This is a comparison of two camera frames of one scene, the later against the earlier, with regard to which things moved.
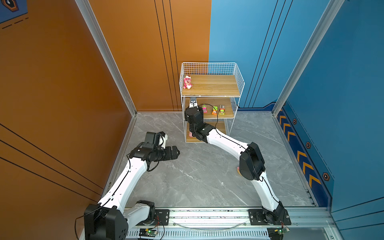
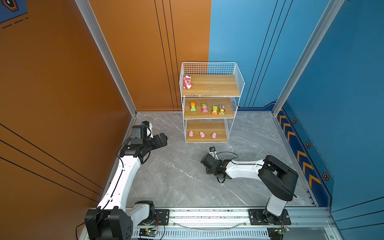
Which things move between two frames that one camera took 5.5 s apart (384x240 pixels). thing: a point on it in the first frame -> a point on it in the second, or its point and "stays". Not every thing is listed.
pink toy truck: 204,108 stays
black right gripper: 186,114 -> 207,171
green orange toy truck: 213,111 stays
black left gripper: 168,156 -> 158,144
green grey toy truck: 222,110 stays
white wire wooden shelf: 217,86 stays
